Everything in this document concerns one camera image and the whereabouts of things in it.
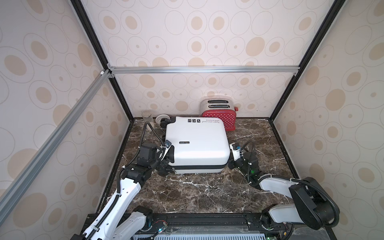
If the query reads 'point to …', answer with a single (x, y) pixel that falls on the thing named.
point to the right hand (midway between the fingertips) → (232, 152)
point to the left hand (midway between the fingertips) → (166, 152)
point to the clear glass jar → (147, 116)
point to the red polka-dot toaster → (222, 108)
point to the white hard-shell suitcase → (201, 144)
